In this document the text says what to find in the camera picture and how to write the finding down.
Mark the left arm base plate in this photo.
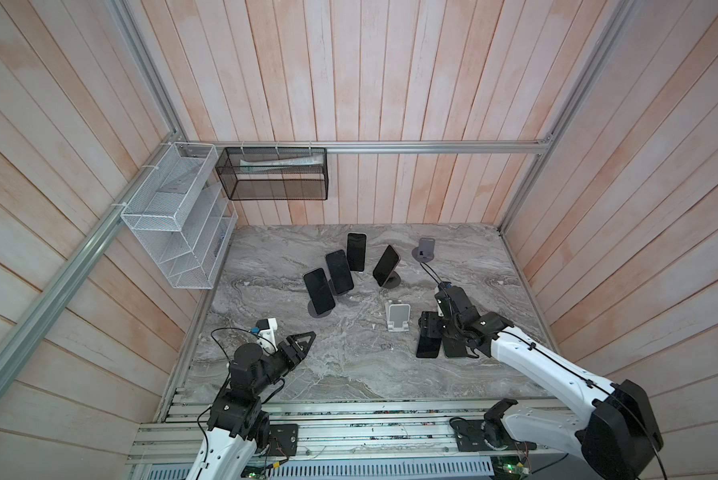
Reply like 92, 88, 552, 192
256, 423, 299, 458

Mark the white wire mesh shelf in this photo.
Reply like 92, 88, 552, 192
121, 142, 238, 290

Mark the grey ventilation grille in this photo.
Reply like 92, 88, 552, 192
267, 456, 495, 479

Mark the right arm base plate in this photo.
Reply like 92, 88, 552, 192
448, 417, 537, 452

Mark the black wire mesh basket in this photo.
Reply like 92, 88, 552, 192
215, 146, 329, 201

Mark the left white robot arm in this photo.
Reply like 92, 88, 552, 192
188, 331, 316, 479

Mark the white-edged phone on stand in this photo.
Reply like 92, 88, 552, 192
346, 233, 367, 272

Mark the dark round stand front left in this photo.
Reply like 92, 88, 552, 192
307, 299, 336, 318

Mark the dark round stand pink phone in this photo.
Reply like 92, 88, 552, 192
382, 271, 401, 289

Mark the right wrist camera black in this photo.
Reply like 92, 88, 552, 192
435, 282, 480, 326

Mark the green-edged phone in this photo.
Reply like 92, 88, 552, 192
303, 268, 335, 301

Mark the pink-edged phone on stand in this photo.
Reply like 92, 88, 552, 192
372, 245, 400, 287

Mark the white folding stand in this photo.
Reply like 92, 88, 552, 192
386, 301, 411, 332

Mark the black phone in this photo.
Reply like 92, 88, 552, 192
442, 338, 471, 359

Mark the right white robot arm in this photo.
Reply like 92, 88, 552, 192
416, 311, 663, 479

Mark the grey round phone stand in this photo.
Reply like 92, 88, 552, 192
412, 237, 436, 263

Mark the blue-edged phone on stand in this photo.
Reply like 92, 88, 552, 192
325, 250, 354, 295

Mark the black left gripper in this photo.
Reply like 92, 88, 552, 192
252, 332, 316, 395

